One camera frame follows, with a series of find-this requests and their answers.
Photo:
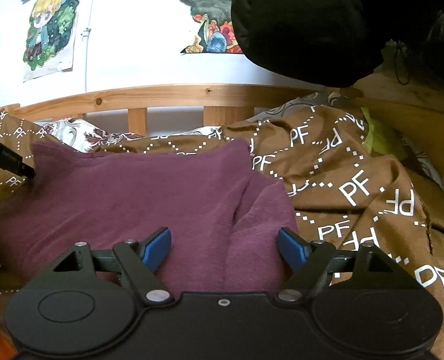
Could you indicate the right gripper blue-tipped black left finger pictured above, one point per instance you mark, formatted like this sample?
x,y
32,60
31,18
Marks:
x,y
133,262

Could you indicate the white floral patterned sheet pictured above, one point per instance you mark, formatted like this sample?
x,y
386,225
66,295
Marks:
x,y
83,136

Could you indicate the yellow-green cloth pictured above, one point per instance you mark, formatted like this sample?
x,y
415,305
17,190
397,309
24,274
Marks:
x,y
382,139

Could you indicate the white wall pipe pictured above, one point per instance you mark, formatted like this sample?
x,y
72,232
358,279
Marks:
x,y
85,36

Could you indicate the wooden bed frame rail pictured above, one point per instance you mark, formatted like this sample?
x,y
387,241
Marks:
x,y
414,109

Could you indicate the anime character poster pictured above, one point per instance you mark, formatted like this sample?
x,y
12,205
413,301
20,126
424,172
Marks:
x,y
49,46

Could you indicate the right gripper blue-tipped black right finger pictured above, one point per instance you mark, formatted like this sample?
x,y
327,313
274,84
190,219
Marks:
x,y
324,276

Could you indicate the brown PF-patterned blanket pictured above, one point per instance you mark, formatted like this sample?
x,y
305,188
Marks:
x,y
339,191

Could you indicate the maroon long-sleeve shirt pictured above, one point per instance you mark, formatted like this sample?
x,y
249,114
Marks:
x,y
223,215

